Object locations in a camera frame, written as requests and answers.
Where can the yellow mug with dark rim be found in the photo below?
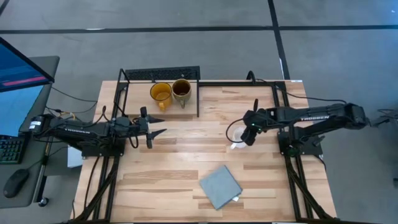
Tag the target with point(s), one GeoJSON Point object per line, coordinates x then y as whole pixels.
{"type": "Point", "coordinates": [160, 91]}

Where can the thin black metal frame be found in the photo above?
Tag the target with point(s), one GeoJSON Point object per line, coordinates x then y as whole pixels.
{"type": "Point", "coordinates": [136, 99]}

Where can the black framed computer monitor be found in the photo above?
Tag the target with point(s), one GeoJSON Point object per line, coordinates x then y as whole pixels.
{"type": "Point", "coordinates": [18, 71]}

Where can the green glazed ceramic mug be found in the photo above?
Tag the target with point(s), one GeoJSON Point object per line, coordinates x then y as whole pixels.
{"type": "Point", "coordinates": [182, 88]}

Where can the light blue lit screen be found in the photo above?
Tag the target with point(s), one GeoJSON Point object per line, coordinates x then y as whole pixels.
{"type": "Point", "coordinates": [15, 112]}

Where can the grey side desk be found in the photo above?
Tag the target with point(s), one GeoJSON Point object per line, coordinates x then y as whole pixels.
{"type": "Point", "coordinates": [46, 68]}

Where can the black equipment stand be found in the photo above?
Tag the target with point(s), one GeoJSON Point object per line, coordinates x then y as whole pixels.
{"type": "Point", "coordinates": [388, 118]}

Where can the black computer mouse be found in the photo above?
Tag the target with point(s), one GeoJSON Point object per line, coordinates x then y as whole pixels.
{"type": "Point", "coordinates": [15, 183]}

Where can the white ceramic mug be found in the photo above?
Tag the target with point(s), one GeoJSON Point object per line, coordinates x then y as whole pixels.
{"type": "Point", "coordinates": [237, 134]}

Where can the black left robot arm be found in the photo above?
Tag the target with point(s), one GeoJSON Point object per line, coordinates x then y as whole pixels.
{"type": "Point", "coordinates": [77, 130]}

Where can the black desk leg with caster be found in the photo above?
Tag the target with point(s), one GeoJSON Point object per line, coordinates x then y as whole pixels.
{"type": "Point", "coordinates": [43, 201]}

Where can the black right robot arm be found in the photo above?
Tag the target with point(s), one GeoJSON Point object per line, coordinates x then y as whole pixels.
{"type": "Point", "coordinates": [311, 116]}

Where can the black backlit keyboard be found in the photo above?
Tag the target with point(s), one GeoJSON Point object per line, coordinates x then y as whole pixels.
{"type": "Point", "coordinates": [11, 149]}

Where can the white box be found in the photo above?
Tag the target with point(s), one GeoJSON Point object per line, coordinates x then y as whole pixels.
{"type": "Point", "coordinates": [74, 158]}

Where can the black aluminium table frame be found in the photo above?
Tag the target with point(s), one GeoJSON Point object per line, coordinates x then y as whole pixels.
{"type": "Point", "coordinates": [236, 83]}

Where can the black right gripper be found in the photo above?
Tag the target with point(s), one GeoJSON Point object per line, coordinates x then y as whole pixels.
{"type": "Point", "coordinates": [253, 119]}

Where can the grey folded cloth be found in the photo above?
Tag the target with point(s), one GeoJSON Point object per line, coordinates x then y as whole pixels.
{"type": "Point", "coordinates": [220, 186]}

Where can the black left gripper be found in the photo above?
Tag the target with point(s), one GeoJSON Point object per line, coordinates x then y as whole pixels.
{"type": "Point", "coordinates": [143, 127]}

